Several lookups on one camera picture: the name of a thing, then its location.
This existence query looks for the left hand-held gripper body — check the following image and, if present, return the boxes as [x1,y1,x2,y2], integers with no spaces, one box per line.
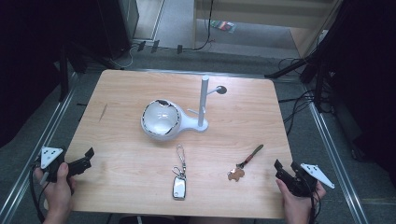
[32,145,71,184]

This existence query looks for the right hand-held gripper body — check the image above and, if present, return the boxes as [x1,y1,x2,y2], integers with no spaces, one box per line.
[287,163,336,198]

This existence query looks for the person's right hand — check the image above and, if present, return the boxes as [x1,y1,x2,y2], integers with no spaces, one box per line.
[276,179,327,219]

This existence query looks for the person's left hand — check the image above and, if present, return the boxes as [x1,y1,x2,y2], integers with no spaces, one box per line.
[34,161,77,217]

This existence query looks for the glossy white bowl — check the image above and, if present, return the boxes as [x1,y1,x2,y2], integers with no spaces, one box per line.
[142,99,182,136]

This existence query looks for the black metal stand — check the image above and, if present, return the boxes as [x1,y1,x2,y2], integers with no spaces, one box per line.
[58,46,70,103]
[313,58,329,114]

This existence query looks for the dark curtain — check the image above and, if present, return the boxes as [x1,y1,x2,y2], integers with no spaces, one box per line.
[0,0,104,148]
[314,0,396,178]

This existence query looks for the black tripod leg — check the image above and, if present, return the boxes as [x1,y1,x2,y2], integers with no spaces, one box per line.
[264,55,316,79]

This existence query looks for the black cabinet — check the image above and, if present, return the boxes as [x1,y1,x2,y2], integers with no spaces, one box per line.
[95,0,140,61]

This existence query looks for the wooden shelf unit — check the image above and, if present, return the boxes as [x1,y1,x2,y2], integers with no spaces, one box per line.
[191,0,344,59]

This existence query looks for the colourful packet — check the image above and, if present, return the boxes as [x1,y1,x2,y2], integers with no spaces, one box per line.
[210,20,237,35]

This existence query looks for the metal floor rail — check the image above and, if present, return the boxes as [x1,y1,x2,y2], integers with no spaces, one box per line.
[0,72,78,224]
[306,98,371,224]

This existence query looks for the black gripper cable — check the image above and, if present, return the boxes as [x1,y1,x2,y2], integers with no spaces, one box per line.
[29,166,49,224]
[308,186,322,224]

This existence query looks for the brown bear keychain with strap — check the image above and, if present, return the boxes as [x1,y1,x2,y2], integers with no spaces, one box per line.
[226,144,265,183]

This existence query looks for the black floor cables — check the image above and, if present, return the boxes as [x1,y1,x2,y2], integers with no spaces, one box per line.
[277,89,316,136]

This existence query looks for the white cable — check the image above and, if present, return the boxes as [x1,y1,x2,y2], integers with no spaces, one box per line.
[109,43,140,70]

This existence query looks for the silver car key with keychain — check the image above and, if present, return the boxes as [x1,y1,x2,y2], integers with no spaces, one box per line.
[171,143,188,202]

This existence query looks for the black hanging cable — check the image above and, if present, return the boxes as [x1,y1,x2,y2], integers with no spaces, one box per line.
[192,0,217,51]

